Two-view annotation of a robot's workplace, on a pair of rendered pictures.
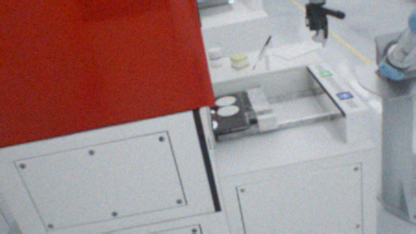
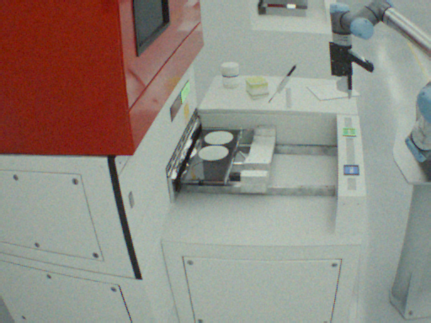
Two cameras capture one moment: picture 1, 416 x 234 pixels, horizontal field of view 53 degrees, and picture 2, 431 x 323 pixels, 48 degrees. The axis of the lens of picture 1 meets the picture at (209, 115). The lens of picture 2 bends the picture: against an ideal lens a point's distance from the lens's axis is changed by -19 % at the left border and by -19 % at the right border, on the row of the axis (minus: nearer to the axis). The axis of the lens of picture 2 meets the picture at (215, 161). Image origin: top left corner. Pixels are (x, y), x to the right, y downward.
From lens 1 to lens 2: 0.45 m
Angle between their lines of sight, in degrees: 11
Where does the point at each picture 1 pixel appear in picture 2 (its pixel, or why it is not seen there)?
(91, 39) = (22, 64)
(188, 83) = (104, 123)
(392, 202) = (397, 295)
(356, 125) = (348, 213)
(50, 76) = not seen: outside the picture
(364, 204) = (337, 303)
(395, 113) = (420, 198)
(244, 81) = (253, 115)
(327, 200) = (295, 293)
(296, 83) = (321, 134)
